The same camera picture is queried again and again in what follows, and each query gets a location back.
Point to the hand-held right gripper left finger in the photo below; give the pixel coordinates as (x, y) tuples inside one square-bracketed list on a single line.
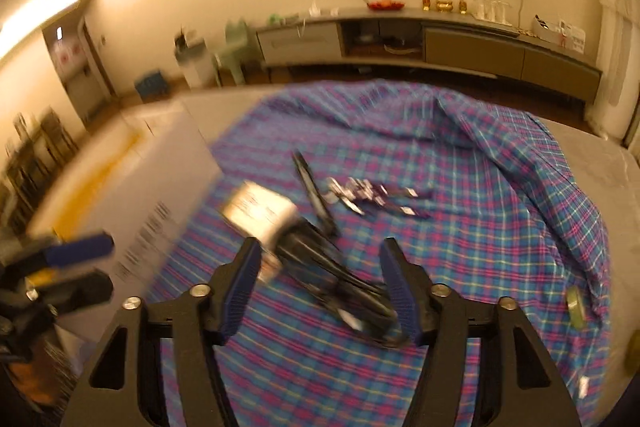
[(240, 287)]

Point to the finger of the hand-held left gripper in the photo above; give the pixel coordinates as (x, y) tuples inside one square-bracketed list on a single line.
[(80, 249), (85, 289)]

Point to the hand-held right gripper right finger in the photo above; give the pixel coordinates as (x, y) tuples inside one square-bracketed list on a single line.
[(400, 292)]

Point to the black glasses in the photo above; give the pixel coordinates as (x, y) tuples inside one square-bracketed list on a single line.
[(350, 292)]

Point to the silver tin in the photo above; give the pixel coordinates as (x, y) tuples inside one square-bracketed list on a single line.
[(260, 212)]

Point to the white cardboard box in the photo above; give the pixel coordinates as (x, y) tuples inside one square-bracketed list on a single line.
[(150, 187)]

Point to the purple toy figure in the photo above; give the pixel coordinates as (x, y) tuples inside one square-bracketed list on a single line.
[(360, 192)]

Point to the black pen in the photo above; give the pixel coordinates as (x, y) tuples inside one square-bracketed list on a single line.
[(312, 192)]

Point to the green tape roll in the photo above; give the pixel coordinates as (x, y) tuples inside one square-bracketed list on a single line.
[(575, 307)]

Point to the wooden dining chair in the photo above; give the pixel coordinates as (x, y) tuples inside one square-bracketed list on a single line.
[(57, 137), (25, 182)]

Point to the blue plaid cloth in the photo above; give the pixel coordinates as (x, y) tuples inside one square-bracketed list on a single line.
[(475, 207)]

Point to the blue plastic basket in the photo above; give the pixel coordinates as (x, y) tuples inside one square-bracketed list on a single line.
[(151, 87)]

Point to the dark plant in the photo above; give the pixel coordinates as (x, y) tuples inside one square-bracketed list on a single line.
[(182, 39)]

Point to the green plastic chair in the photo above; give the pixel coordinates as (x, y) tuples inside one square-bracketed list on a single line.
[(237, 42)]

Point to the grey television cabinet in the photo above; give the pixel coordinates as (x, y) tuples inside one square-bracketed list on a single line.
[(475, 47)]

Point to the small green object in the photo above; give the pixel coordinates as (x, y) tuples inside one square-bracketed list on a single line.
[(275, 19)]

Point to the white power strip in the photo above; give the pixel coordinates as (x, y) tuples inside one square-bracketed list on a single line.
[(315, 9)]

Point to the red fruit plate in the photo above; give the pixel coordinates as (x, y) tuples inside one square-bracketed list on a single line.
[(386, 4)]

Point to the gold ornament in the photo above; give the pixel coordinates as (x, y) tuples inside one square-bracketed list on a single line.
[(443, 6)]

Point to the group of glass cups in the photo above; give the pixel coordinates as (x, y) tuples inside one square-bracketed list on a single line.
[(492, 7)]

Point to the white paper boxes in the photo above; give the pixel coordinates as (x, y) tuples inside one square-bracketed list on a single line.
[(572, 37)]

